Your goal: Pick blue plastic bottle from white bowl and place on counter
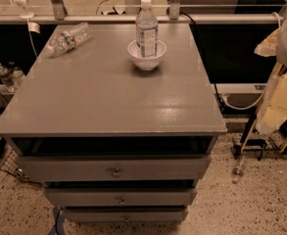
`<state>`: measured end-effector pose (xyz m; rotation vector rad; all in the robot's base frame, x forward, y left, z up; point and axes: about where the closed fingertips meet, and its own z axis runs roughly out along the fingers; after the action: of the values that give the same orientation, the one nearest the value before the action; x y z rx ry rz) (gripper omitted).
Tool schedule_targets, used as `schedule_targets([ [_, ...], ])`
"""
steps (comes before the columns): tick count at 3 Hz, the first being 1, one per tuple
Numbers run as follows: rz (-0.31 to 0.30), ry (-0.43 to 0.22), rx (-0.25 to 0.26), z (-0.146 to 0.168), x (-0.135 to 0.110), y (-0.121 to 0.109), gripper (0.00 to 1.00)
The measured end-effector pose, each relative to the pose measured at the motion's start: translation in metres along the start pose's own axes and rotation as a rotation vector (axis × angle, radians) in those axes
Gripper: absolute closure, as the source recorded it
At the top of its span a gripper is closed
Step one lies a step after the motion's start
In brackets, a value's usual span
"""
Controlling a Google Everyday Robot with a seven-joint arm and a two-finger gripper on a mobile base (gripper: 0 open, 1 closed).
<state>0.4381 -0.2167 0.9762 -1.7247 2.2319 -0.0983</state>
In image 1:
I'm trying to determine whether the water bottle on left shelf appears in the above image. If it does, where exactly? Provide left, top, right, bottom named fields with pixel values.
left=0, top=63, right=17, bottom=93

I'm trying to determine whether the blue label plastic bottle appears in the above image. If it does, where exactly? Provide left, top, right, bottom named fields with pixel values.
left=135, top=0, right=158, bottom=58

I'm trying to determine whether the top gray drawer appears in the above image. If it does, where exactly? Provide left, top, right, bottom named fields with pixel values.
left=16, top=156, right=211, bottom=182

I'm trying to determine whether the white cable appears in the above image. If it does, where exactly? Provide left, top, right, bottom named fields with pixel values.
left=221, top=87, right=268, bottom=112

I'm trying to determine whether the clear plastic bottle lying down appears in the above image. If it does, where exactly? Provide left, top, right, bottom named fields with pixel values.
left=46, top=23, right=92, bottom=57

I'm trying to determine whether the bottle on floor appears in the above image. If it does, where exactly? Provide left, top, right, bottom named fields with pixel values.
left=232, top=157, right=245, bottom=184

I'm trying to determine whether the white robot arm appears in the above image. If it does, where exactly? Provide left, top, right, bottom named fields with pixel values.
left=254, top=18, right=287, bottom=134

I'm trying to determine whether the wire mesh basket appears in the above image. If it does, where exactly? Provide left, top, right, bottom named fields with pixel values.
left=0, top=150, right=28, bottom=181

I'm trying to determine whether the bottom gray drawer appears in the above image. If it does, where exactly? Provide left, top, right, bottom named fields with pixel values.
left=64, top=208, right=188, bottom=222

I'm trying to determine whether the gray drawer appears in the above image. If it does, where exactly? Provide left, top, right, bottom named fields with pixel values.
left=16, top=156, right=211, bottom=182
left=64, top=208, right=188, bottom=222
left=44, top=188, right=197, bottom=207

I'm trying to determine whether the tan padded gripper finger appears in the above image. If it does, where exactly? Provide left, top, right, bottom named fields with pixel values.
left=256, top=62, right=287, bottom=134

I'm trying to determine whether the white desk lamp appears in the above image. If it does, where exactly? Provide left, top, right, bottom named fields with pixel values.
left=13, top=0, right=34, bottom=20

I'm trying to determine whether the gray drawer cabinet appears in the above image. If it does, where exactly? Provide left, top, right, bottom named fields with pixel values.
left=0, top=24, right=226, bottom=213

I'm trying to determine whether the middle gray drawer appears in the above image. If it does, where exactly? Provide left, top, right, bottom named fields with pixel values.
left=44, top=188, right=197, bottom=207

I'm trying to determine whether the white bowl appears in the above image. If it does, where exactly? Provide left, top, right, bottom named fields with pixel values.
left=127, top=40, right=167, bottom=71

